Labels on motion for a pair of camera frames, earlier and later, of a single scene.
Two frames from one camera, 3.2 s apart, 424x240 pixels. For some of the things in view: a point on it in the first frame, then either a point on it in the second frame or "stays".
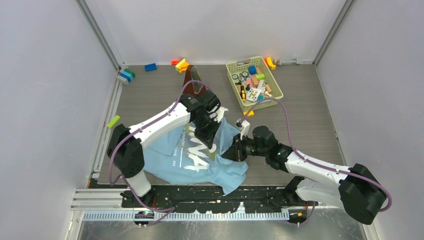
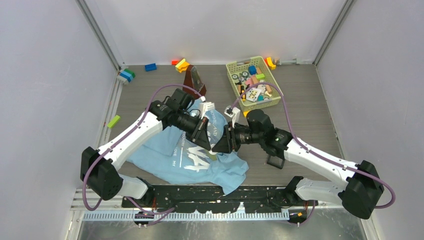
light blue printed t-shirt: (179, 157) stays
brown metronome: (193, 88) stays
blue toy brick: (150, 67) stays
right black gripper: (235, 152) -> (228, 142)
